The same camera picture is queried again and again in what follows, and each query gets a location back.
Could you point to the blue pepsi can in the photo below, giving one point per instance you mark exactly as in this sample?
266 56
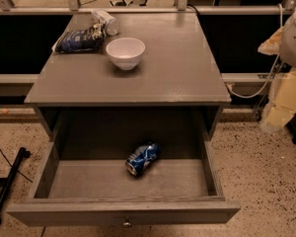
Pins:
142 157

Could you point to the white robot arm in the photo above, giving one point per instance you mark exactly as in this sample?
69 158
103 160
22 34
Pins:
281 106

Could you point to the grey cabinet counter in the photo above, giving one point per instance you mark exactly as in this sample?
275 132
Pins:
156 59

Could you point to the open grey drawer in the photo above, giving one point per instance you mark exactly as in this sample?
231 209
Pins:
83 180

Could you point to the metal drawer knob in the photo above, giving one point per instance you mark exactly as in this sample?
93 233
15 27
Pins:
127 223

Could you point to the white bowl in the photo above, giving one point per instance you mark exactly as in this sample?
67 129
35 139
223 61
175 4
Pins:
125 53

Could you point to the blue chip bag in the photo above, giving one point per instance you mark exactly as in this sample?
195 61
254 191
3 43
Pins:
81 40

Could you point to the clear plastic bottle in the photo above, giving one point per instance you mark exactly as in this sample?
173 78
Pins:
110 22

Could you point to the black stand leg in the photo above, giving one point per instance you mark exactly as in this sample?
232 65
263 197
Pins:
6 183

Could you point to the grey metal railing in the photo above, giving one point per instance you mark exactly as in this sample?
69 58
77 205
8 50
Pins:
45 7

